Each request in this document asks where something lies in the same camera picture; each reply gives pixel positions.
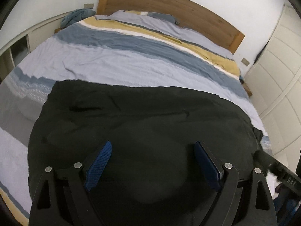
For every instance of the blue crumpled cloth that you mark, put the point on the blue crumpled cloth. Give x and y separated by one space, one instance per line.
76 16

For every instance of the black puffer coat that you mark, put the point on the black puffer coat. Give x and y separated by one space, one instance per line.
152 176

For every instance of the wooden headboard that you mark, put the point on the wooden headboard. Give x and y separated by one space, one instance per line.
188 13

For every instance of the right wall switch plate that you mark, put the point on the right wall switch plate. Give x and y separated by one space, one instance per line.
245 62

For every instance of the white wardrobe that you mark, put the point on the white wardrobe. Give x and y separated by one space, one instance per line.
274 81

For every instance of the striped duvet cover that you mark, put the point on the striped duvet cover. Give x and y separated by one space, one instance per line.
108 52

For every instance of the dark blue pillow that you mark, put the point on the dark blue pillow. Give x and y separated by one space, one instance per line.
164 17

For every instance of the striped pillow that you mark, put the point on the striped pillow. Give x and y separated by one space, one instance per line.
168 28

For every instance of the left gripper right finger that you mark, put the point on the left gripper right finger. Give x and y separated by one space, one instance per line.
238 201

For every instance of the wall switch plate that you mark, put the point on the wall switch plate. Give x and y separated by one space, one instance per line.
245 62
88 6

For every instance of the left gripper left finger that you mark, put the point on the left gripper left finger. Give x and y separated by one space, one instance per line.
61 197

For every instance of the white low shelf unit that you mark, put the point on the white low shelf unit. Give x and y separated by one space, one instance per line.
24 43

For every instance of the left wall switch plate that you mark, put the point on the left wall switch plate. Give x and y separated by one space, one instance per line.
88 6

